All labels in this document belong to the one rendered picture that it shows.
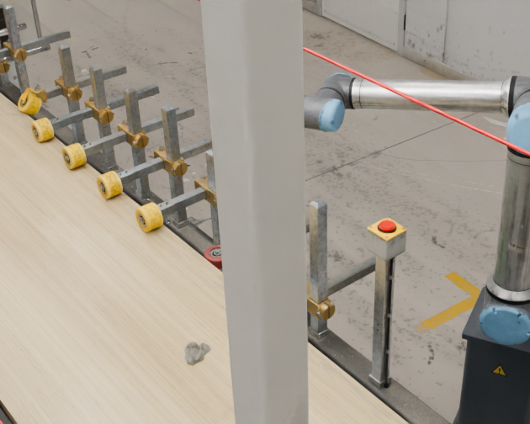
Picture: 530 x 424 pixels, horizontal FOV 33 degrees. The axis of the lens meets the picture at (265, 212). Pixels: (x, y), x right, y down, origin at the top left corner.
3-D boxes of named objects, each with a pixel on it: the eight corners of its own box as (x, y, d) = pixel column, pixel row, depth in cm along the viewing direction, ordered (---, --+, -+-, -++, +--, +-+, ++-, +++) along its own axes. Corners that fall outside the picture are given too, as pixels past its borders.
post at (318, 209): (320, 330, 267) (319, 195, 240) (327, 336, 264) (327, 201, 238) (310, 335, 265) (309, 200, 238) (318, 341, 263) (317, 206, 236)
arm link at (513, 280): (537, 318, 265) (572, 90, 224) (529, 356, 252) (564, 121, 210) (486, 308, 270) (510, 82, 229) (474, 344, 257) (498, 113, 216)
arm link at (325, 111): (347, 90, 247) (305, 84, 251) (334, 108, 238) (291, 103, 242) (347, 120, 252) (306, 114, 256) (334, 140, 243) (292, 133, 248)
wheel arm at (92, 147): (189, 112, 335) (188, 103, 333) (195, 115, 333) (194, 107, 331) (71, 156, 311) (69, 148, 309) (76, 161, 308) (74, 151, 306)
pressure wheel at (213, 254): (223, 270, 276) (220, 240, 269) (238, 282, 270) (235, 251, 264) (201, 280, 272) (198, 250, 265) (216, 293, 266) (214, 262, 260)
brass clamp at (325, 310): (307, 292, 267) (306, 279, 264) (336, 315, 258) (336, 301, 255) (291, 300, 264) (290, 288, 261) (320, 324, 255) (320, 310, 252)
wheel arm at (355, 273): (372, 266, 276) (373, 255, 274) (379, 271, 274) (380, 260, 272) (261, 325, 255) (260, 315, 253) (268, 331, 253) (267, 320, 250)
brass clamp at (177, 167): (168, 157, 310) (166, 145, 307) (189, 172, 301) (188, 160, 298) (153, 163, 307) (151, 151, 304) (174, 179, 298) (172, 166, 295)
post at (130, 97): (146, 200, 335) (131, 84, 309) (151, 204, 333) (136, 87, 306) (139, 204, 334) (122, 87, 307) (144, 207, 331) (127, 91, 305)
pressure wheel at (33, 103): (26, 111, 352) (36, 93, 351) (35, 118, 346) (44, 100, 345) (14, 106, 347) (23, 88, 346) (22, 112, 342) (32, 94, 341)
